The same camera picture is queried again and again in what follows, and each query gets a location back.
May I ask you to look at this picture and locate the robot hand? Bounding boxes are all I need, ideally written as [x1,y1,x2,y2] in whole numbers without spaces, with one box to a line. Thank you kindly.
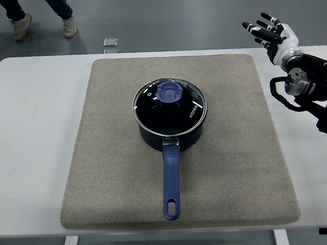
[241,10,302,68]

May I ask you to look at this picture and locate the beige fabric mat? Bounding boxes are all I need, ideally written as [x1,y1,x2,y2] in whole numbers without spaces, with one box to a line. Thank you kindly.
[49,45,302,239]

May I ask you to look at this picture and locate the black pot blue handle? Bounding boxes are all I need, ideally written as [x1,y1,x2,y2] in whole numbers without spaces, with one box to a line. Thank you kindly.
[137,111,210,223]

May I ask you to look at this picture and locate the glass pot lid blue knob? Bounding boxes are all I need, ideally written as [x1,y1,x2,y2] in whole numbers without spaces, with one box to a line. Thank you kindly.
[130,74,210,139]

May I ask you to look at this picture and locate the person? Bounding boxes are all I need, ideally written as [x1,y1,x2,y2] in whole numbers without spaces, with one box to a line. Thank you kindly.
[0,0,78,44]

